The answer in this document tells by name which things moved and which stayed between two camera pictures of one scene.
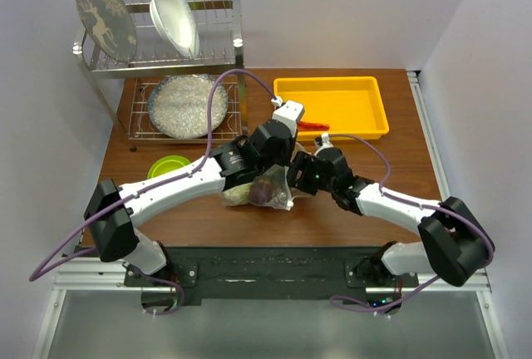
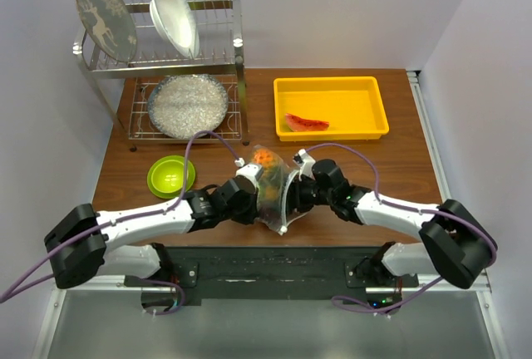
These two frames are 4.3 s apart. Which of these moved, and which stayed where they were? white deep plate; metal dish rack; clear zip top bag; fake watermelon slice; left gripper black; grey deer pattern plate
Moved: clear zip top bag; left gripper black
Stayed: grey deer pattern plate; metal dish rack; fake watermelon slice; white deep plate
